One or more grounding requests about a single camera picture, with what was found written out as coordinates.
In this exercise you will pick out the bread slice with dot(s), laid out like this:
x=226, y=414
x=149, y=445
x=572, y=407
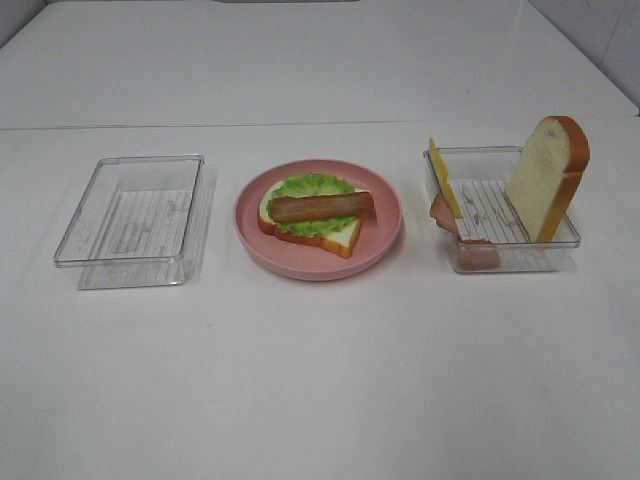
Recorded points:
x=340, y=242
x=550, y=169

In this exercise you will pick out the green lettuce leaf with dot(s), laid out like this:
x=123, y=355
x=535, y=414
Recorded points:
x=311, y=184

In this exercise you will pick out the yellow cheese slice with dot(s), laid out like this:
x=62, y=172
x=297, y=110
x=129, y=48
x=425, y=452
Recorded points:
x=442, y=174

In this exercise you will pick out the pink round plate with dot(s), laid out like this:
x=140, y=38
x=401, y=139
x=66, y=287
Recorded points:
x=377, y=236

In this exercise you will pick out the clear right plastic tray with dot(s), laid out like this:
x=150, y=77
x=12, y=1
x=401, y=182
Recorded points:
x=490, y=238

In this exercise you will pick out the clear plastic tray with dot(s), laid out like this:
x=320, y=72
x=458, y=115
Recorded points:
x=490, y=238
x=141, y=222

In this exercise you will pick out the clear left plastic tray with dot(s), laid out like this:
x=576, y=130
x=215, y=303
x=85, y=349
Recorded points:
x=141, y=222

